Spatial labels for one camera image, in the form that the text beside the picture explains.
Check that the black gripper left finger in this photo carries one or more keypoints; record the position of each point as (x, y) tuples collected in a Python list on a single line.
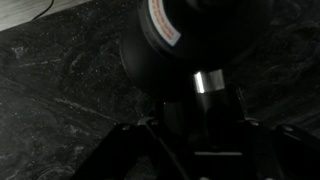
[(133, 153)]

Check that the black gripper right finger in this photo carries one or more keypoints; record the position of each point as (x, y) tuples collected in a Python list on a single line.
[(283, 153)]

